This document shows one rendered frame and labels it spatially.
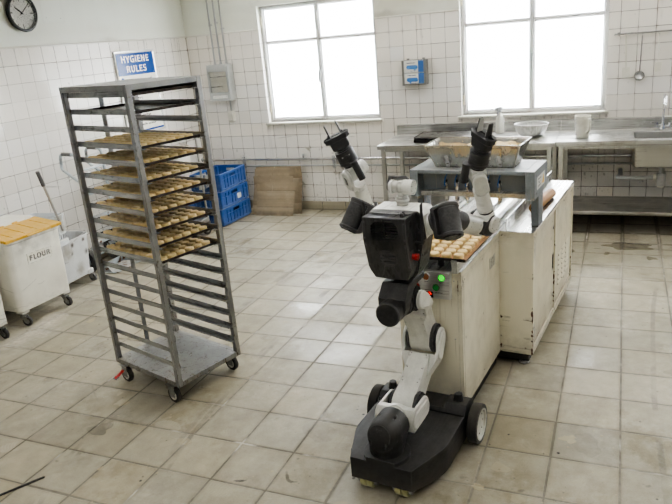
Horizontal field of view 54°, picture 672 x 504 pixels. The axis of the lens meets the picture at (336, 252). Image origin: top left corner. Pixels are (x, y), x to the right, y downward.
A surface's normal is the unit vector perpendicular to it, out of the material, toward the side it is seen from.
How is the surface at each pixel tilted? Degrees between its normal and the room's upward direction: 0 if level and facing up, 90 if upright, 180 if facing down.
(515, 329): 90
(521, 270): 90
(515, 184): 90
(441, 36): 90
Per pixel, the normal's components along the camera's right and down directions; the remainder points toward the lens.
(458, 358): -0.47, 0.32
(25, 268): 0.89, 0.09
